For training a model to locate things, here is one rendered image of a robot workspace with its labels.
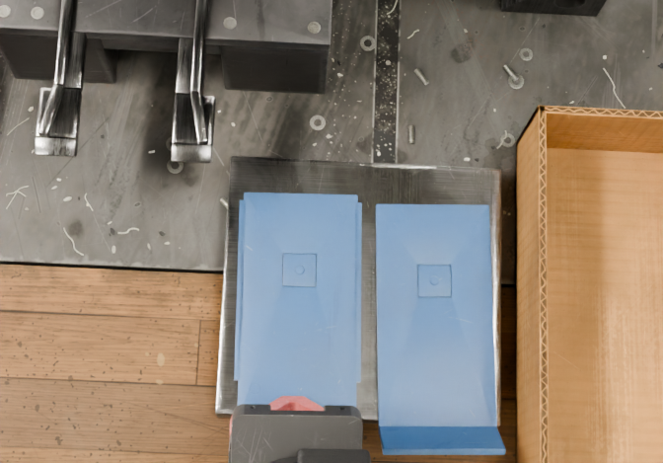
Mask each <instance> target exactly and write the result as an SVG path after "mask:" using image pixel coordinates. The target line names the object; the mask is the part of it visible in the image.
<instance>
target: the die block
mask: <svg viewBox="0 0 663 463"><path fill-rule="evenodd" d="M57 42H58V37H45V36H26V35H7V34H0V52H1V53H2V55H3V57H4V59H5V61H6V62H7V64H8V66H9V68H10V70H11V71H12V73H13V75H14V77H15V78H16V79H33V80H51V81H53V80H54V70H55V61H56V51H57ZM119 49H124V50H143V51H163V52H178V51H179V44H178V43H176V42H157V41H139V40H119V39H88V41H87V52H86V62H85V73H84V82H91V83H110V84H114V83H115V81H116V70H117V59H118V50H119ZM206 54H221V59H222V68H223V77H224V87H225V89H227V90H245V91H264V92H283V93H303V94H324V93H325V89H326V81H327V73H328V64H329V55H330V51H326V50H308V49H289V48H270V47H251V46H232V45H214V44H207V45H206Z"/></svg>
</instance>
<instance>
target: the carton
mask: <svg viewBox="0 0 663 463"><path fill-rule="evenodd" d="M516 463H663V112H655V111H635V110H616V109H596V108H577V107H558V106H537V108H536V110H535V111H534V113H533V115H532V116H531V118H530V120H529V121H528V123H527V124H526V126H525V128H524V129H523V131H522V133H521V134H520V136H519V138H518V139H517V141H516Z"/></svg>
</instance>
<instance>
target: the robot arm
mask: <svg viewBox="0 0 663 463"><path fill-rule="evenodd" d="M362 438H363V422H362V417H361V413H360V411H359V410H358V409H357V408H356V407H354V406H331V405H326V406H324V407H321V406H320V405H318V404H316V403H314V402H313V401H311V400H309V399H308V398H306V397H304V396H281V397H279V398H278V399H276V400H274V401H273V402H271V403H269V404H268V405H266V404H242V405H239V406H237V407H236V408H235V409H234V411H233V415H232V417H231V419H230V442H229V459H228V463H371V457H370V453H369V451H368V450H365V449H362Z"/></svg>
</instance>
